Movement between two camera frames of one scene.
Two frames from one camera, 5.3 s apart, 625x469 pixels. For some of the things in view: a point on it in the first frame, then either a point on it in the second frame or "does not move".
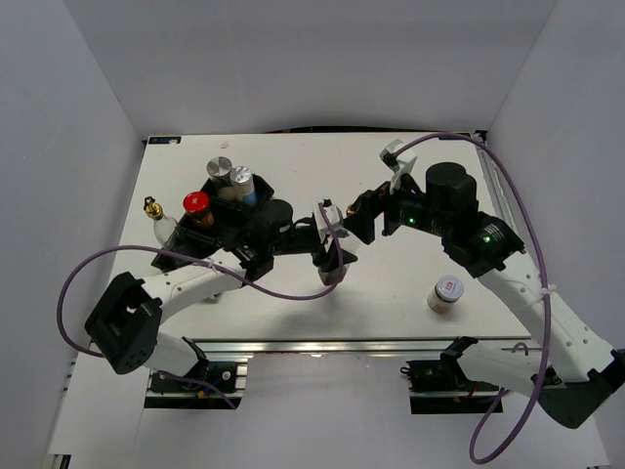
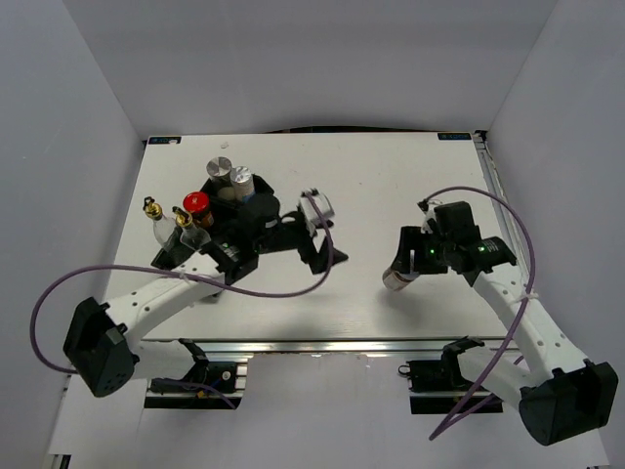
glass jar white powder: [219, 168] does not move
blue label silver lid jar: [243, 185] does not move
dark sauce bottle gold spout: [331, 277] -> [190, 234]
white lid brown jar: [446, 291] -> [395, 279]
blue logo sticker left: [164, 140] does not move
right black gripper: [372, 204] -> [411, 238]
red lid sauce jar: [196, 206] does not move
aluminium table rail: [347, 348] does not move
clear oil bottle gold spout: [163, 227] does not move
